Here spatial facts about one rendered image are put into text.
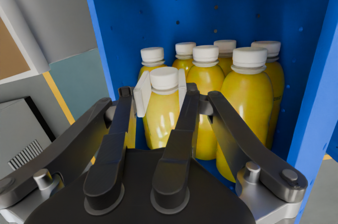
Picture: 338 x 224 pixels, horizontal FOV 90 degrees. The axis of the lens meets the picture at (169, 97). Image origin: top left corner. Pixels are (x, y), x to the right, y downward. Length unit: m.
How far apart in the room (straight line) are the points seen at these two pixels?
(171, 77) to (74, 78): 1.44
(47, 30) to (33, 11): 0.04
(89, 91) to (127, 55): 1.32
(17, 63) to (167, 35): 0.29
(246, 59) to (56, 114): 1.78
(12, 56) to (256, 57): 0.41
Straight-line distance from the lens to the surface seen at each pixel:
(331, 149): 1.10
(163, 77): 0.21
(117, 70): 0.28
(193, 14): 0.37
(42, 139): 1.89
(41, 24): 0.53
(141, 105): 0.17
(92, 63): 1.51
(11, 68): 0.42
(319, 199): 2.79
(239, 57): 0.22
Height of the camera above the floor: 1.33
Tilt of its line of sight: 66 degrees down
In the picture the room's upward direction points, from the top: 176 degrees counter-clockwise
